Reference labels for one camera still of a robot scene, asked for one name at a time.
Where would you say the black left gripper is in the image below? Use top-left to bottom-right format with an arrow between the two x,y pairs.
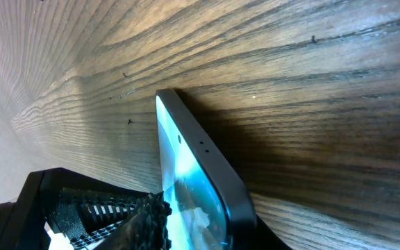
0,168 -> 148,250

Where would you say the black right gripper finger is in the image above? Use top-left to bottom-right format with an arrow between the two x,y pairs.
94,193 -> 172,250

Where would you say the blue samsung galaxy phone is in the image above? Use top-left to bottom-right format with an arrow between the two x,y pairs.
156,89 -> 257,249

